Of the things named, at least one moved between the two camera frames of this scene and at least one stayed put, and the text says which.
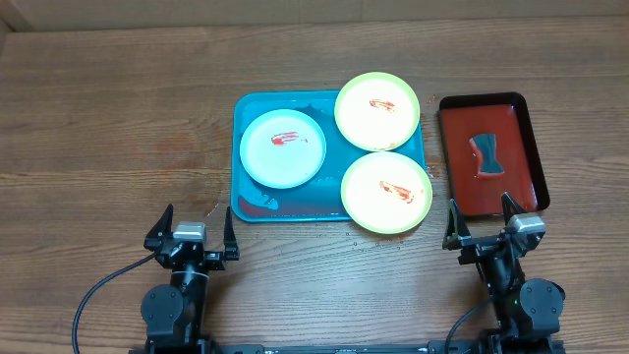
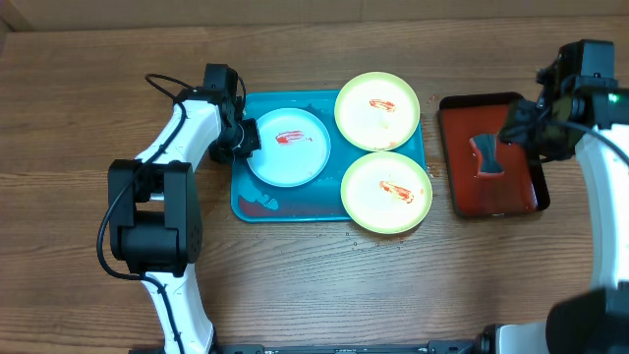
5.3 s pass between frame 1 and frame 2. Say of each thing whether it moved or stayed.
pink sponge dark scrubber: stayed
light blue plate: stayed
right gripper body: moved
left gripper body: moved
